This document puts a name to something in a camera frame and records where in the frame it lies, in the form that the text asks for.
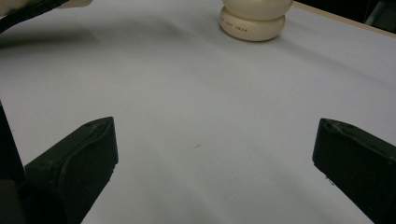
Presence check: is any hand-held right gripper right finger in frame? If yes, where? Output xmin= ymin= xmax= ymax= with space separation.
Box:
xmin=311 ymin=118 xmax=396 ymax=224

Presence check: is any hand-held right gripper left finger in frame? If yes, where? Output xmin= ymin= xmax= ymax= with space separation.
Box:
xmin=23 ymin=116 xmax=120 ymax=224

